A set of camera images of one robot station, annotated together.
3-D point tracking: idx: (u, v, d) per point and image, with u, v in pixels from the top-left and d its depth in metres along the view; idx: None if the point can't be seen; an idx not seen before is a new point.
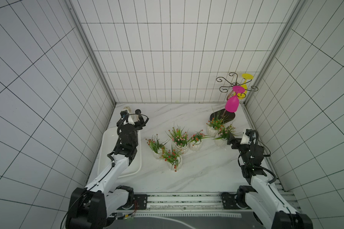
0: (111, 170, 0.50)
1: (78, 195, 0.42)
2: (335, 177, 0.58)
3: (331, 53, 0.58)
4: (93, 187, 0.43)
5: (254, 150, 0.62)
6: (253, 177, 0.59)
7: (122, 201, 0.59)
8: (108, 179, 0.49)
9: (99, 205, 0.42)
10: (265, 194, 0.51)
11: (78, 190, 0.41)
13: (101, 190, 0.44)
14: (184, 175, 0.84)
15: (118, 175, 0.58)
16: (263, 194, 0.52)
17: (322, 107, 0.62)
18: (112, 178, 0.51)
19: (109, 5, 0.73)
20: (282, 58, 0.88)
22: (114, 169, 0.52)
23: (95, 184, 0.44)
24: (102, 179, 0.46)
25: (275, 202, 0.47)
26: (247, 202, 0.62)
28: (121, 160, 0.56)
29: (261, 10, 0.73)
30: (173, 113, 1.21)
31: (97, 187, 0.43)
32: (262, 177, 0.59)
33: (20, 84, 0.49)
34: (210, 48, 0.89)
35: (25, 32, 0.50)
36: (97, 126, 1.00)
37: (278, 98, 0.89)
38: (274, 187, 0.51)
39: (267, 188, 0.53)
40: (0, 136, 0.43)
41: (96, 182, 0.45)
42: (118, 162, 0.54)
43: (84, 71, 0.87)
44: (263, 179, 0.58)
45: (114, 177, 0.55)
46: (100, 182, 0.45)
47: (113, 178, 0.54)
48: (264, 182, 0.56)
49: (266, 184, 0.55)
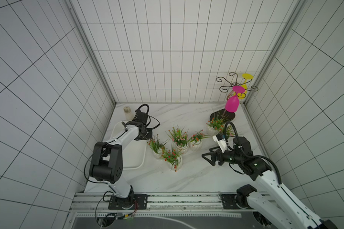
0: (124, 132, 0.58)
1: (100, 146, 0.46)
2: (335, 178, 0.58)
3: (331, 53, 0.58)
4: (112, 141, 0.51)
5: (238, 140, 0.60)
6: (260, 177, 0.52)
7: (124, 194, 0.64)
8: (123, 139, 0.56)
9: (118, 155, 0.49)
10: (280, 200, 0.46)
11: (100, 142, 0.49)
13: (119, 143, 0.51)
14: (184, 175, 0.84)
15: (132, 140, 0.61)
16: (274, 196, 0.48)
17: (322, 107, 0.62)
18: (126, 139, 0.59)
19: (109, 5, 0.73)
20: (282, 58, 0.88)
22: (127, 133, 0.59)
23: (113, 140, 0.51)
24: (118, 137, 0.54)
25: (298, 214, 0.42)
26: (250, 203, 0.62)
28: (133, 128, 0.64)
29: (261, 10, 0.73)
30: (173, 113, 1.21)
31: (114, 142, 0.50)
32: (268, 173, 0.52)
33: (20, 84, 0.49)
34: (210, 48, 0.89)
35: (25, 32, 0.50)
36: (97, 126, 1.00)
37: (278, 98, 0.89)
38: (286, 188, 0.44)
39: (281, 192, 0.47)
40: (0, 136, 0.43)
41: (113, 139, 0.52)
42: (131, 129, 0.62)
43: (84, 71, 0.87)
44: (272, 178, 0.51)
45: (128, 139, 0.60)
46: (117, 138, 0.53)
47: (128, 139, 0.60)
48: (274, 182, 0.50)
49: (277, 186, 0.49)
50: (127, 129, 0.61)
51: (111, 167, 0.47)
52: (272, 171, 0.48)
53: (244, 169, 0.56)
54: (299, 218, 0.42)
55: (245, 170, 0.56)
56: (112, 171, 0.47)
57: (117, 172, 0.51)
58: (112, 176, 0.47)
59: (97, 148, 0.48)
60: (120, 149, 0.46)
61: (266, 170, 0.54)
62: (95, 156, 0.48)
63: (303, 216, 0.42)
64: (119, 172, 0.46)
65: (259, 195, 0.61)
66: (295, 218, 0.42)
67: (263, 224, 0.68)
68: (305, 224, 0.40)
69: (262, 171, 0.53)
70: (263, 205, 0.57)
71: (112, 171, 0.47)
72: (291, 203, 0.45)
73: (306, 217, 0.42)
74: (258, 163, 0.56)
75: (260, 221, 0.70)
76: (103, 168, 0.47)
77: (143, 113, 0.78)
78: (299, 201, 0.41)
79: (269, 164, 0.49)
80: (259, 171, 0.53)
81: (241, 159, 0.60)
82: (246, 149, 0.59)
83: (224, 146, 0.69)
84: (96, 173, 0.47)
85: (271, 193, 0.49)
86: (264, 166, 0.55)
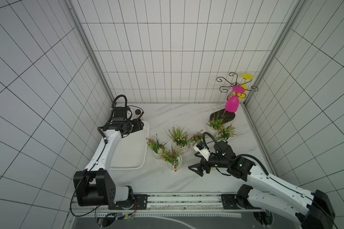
0: (105, 146, 0.49)
1: (80, 177, 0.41)
2: (335, 178, 0.58)
3: (331, 53, 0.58)
4: (94, 167, 0.43)
5: (220, 147, 0.59)
6: (249, 175, 0.53)
7: (123, 196, 0.63)
8: (105, 157, 0.47)
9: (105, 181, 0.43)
10: (274, 189, 0.48)
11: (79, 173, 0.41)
13: (102, 168, 0.44)
14: (184, 175, 0.84)
15: (114, 148, 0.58)
16: (268, 188, 0.50)
17: (322, 107, 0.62)
18: (109, 153, 0.51)
19: (109, 5, 0.73)
20: (282, 58, 0.88)
22: (109, 145, 0.50)
23: (94, 164, 0.43)
24: (98, 158, 0.45)
25: (294, 197, 0.44)
26: (253, 203, 0.62)
28: (113, 135, 0.54)
29: (261, 10, 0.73)
30: (173, 113, 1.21)
31: (97, 165, 0.43)
32: (256, 171, 0.53)
33: (20, 84, 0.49)
34: (210, 48, 0.89)
35: (25, 33, 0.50)
36: (97, 126, 1.00)
37: (278, 98, 0.87)
38: (274, 177, 0.50)
39: (272, 182, 0.49)
40: (0, 136, 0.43)
41: (94, 162, 0.44)
42: (110, 138, 0.52)
43: (84, 71, 0.87)
44: (259, 172, 0.53)
45: (111, 151, 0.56)
46: (98, 160, 0.45)
47: (111, 152, 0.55)
48: (263, 175, 0.51)
49: (267, 178, 0.50)
50: (106, 139, 0.51)
51: (102, 194, 0.42)
52: (256, 165, 0.55)
53: (232, 173, 0.58)
54: (297, 200, 0.43)
55: (233, 173, 0.58)
56: (105, 197, 0.43)
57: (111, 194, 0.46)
58: (107, 200, 0.44)
59: (76, 182, 0.41)
60: (105, 174, 0.43)
61: (252, 168, 0.55)
62: (78, 189, 0.41)
63: (299, 198, 0.44)
64: (112, 192, 0.48)
65: (257, 192, 0.62)
66: (294, 202, 0.44)
67: (263, 224, 0.68)
68: (304, 204, 0.42)
69: (248, 170, 0.54)
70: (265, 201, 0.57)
71: (105, 198, 0.42)
72: (284, 190, 0.46)
73: (302, 197, 0.44)
74: (242, 163, 0.57)
75: (260, 221, 0.70)
76: (93, 193, 0.43)
77: (119, 108, 0.65)
78: (289, 185, 0.47)
79: (252, 161, 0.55)
80: (246, 171, 0.54)
81: (228, 163, 0.60)
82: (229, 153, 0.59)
83: (206, 154, 0.68)
84: (87, 199, 0.42)
85: (264, 186, 0.51)
86: (249, 163, 0.57)
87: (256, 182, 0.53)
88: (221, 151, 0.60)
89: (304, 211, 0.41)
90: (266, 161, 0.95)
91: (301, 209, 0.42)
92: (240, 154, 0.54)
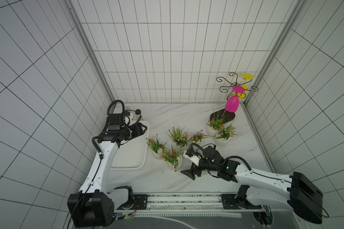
0: (101, 162, 0.46)
1: (75, 200, 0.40)
2: (335, 178, 0.58)
3: (331, 53, 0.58)
4: (90, 188, 0.40)
5: (208, 153, 0.62)
6: (237, 175, 0.57)
7: (124, 197, 0.64)
8: (102, 174, 0.45)
9: (102, 202, 0.41)
10: (260, 182, 0.51)
11: (74, 196, 0.38)
13: (99, 189, 0.41)
14: (184, 175, 0.84)
15: (111, 161, 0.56)
16: (256, 183, 0.53)
17: (322, 107, 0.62)
18: (105, 169, 0.47)
19: (109, 5, 0.73)
20: (282, 58, 0.88)
22: (104, 160, 0.47)
23: (90, 185, 0.41)
24: (93, 177, 0.42)
25: (275, 184, 0.46)
26: (252, 202, 0.62)
28: (109, 148, 0.50)
29: (261, 10, 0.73)
30: (173, 113, 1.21)
31: (93, 186, 0.40)
32: (241, 169, 0.57)
33: (20, 84, 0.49)
34: (210, 48, 0.89)
35: (25, 33, 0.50)
36: (97, 126, 1.00)
37: (278, 98, 0.89)
38: (256, 170, 0.53)
39: (256, 176, 0.52)
40: (0, 136, 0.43)
41: (89, 182, 0.41)
42: (106, 151, 0.49)
43: (84, 71, 0.87)
44: (244, 170, 0.56)
45: (107, 165, 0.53)
46: (93, 180, 0.42)
47: (107, 166, 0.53)
48: (247, 171, 0.54)
49: (251, 172, 0.53)
50: (102, 154, 0.48)
51: (100, 217, 0.40)
52: (241, 164, 0.58)
53: (222, 176, 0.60)
54: (279, 187, 0.45)
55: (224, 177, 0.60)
56: (102, 219, 0.40)
57: (109, 214, 0.45)
58: (105, 221, 0.42)
59: (72, 204, 0.38)
60: (102, 196, 0.40)
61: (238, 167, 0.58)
62: (73, 213, 0.39)
63: (280, 183, 0.46)
64: (111, 212, 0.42)
65: (253, 190, 0.62)
66: (277, 189, 0.46)
67: (263, 224, 0.68)
68: (285, 189, 0.44)
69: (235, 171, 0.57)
70: (261, 196, 0.57)
71: (102, 219, 0.40)
72: (267, 180, 0.49)
73: (282, 182, 0.46)
74: (230, 165, 0.60)
75: (260, 221, 0.70)
76: (91, 214, 0.41)
77: (115, 116, 0.60)
78: (271, 175, 0.49)
79: (237, 161, 0.60)
80: (233, 171, 0.58)
81: (218, 169, 0.63)
82: (217, 158, 0.62)
83: (197, 160, 0.71)
84: (85, 223, 0.41)
85: (253, 182, 0.54)
86: (235, 164, 0.60)
87: (245, 181, 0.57)
88: (210, 158, 0.63)
89: (288, 195, 0.42)
90: (266, 161, 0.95)
91: (285, 194, 0.42)
92: (227, 158, 0.65)
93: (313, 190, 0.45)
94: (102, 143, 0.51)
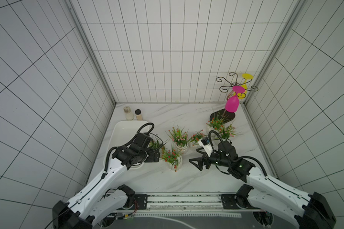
0: (100, 181, 0.45)
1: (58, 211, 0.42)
2: (334, 177, 0.58)
3: (331, 53, 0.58)
4: (74, 206, 0.40)
5: (224, 146, 0.61)
6: (249, 176, 0.55)
7: (120, 203, 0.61)
8: (92, 197, 0.43)
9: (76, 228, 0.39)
10: (273, 190, 0.48)
11: (59, 205, 0.39)
13: (80, 211, 0.40)
14: (184, 175, 0.84)
15: (111, 184, 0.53)
16: (267, 190, 0.51)
17: (322, 107, 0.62)
18: (99, 192, 0.46)
19: (109, 5, 0.73)
20: (281, 58, 0.88)
22: (104, 181, 0.46)
23: (76, 202, 0.40)
24: (85, 194, 0.42)
25: (290, 198, 0.45)
26: (253, 204, 0.62)
28: (115, 170, 0.49)
29: (261, 10, 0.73)
30: (173, 113, 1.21)
31: (78, 206, 0.40)
32: (255, 172, 0.55)
33: (20, 84, 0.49)
34: (210, 48, 0.89)
35: (25, 32, 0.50)
36: (97, 126, 1.00)
37: (278, 98, 0.87)
38: (271, 178, 0.52)
39: (270, 184, 0.50)
40: (0, 136, 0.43)
41: (78, 199, 0.41)
42: (110, 172, 0.47)
43: (84, 71, 0.87)
44: (258, 173, 0.54)
45: (102, 190, 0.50)
46: (82, 198, 0.41)
47: (103, 190, 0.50)
48: (261, 177, 0.53)
49: (265, 179, 0.52)
50: (105, 172, 0.47)
51: None
52: (256, 167, 0.57)
53: (232, 173, 0.60)
54: (294, 201, 0.44)
55: (233, 174, 0.60)
56: None
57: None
58: None
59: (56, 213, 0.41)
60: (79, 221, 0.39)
61: (251, 168, 0.57)
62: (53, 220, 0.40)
63: (295, 198, 0.44)
64: None
65: (257, 192, 0.62)
66: (290, 203, 0.44)
67: (263, 225, 0.68)
68: (299, 205, 0.43)
69: (248, 171, 0.56)
70: (265, 201, 0.57)
71: None
72: (282, 191, 0.47)
73: (297, 198, 0.44)
74: (243, 164, 0.59)
75: (260, 221, 0.70)
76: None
77: (143, 136, 0.60)
78: (287, 187, 0.48)
79: (252, 162, 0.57)
80: (246, 172, 0.56)
81: (229, 163, 0.62)
82: (232, 154, 0.60)
83: (209, 150, 0.70)
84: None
85: (263, 187, 0.52)
86: (249, 165, 0.58)
87: (257, 185, 0.54)
88: (225, 150, 0.61)
89: (301, 211, 0.41)
90: (266, 161, 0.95)
91: (298, 210, 0.42)
92: (241, 156, 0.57)
93: (329, 215, 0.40)
94: (114, 159, 0.50)
